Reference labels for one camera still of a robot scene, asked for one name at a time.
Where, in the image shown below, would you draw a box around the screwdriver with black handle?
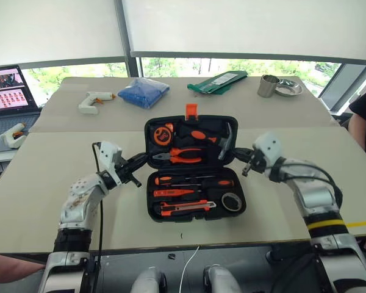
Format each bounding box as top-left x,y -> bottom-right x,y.
170,179 -> 234,190

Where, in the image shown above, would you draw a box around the black plastic tool case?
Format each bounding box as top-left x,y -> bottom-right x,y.
143,114 -> 248,223

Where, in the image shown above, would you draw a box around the grey rounded shape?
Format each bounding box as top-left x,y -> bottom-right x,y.
130,267 -> 167,293
202,265 -> 242,293

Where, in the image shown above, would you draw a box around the orange handled pliers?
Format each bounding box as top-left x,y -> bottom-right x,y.
152,146 -> 203,164

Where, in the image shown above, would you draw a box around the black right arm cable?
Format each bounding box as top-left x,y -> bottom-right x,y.
273,161 -> 344,209

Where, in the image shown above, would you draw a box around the orange case latch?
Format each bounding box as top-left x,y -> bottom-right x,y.
184,103 -> 199,121

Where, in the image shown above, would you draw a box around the steel cup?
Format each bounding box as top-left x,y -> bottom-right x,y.
256,74 -> 281,99

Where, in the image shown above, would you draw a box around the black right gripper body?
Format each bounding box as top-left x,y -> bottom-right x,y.
248,150 -> 267,173

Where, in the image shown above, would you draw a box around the screwdriver with orange handle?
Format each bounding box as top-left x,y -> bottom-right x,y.
154,175 -> 216,186

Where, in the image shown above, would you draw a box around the black tape roll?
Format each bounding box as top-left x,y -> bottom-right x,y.
221,192 -> 243,212

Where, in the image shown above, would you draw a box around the white glue gun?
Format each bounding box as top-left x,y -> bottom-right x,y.
77,91 -> 117,115
0,122 -> 29,149

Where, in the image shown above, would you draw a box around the round steel dish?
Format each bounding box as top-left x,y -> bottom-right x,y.
274,78 -> 303,97

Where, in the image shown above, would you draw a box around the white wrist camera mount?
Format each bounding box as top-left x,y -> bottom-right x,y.
252,131 -> 283,167
97,140 -> 123,175

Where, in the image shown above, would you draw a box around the hammer with orange black handle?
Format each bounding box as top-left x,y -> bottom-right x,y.
182,122 -> 235,161

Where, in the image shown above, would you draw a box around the orange black utility knife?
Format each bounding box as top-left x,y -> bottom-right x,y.
157,199 -> 218,215

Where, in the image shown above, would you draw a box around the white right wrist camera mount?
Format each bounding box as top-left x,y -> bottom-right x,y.
252,131 -> 283,167

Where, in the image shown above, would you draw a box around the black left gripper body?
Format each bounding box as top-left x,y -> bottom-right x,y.
115,161 -> 135,185

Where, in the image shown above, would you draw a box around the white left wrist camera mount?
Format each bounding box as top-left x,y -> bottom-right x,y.
97,140 -> 123,175

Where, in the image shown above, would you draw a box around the orange black tape measure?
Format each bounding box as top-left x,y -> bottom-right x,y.
153,122 -> 175,145

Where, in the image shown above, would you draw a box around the open laptop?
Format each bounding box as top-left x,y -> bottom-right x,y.
0,65 -> 43,154

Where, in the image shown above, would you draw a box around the white cable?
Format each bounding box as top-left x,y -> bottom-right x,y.
179,245 -> 201,293

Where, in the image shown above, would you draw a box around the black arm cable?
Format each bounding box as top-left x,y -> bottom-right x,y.
91,142 -> 105,264
273,161 -> 344,209

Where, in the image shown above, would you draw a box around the green pouch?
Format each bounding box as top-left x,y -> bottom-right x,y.
187,70 -> 249,96

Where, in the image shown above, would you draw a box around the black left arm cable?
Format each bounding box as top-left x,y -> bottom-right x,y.
91,142 -> 105,264

